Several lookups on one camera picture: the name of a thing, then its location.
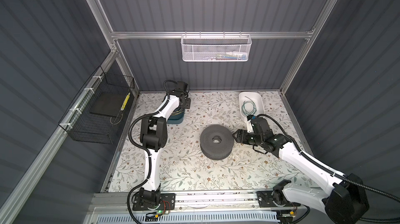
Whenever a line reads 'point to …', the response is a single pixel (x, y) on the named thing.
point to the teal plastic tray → (177, 116)
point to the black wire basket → (96, 115)
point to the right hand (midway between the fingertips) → (238, 136)
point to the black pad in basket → (109, 103)
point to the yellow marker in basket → (125, 102)
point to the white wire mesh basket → (216, 48)
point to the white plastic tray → (250, 103)
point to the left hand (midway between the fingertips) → (183, 103)
